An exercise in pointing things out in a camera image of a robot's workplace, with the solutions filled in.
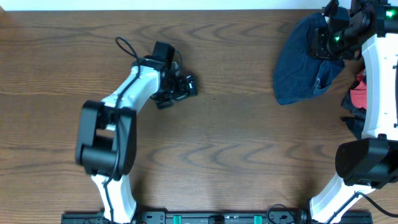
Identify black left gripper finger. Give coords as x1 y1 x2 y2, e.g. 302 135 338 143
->
155 100 174 110
186 75 198 96

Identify dark blue denim shorts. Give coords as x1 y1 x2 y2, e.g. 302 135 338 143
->
273 12 345 105

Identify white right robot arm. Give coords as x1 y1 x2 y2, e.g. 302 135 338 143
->
297 1 397 223

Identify dark navy garment under pile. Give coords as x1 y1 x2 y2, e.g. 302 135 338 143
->
340 81 366 139

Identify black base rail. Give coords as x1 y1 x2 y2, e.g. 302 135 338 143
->
61 210 373 224

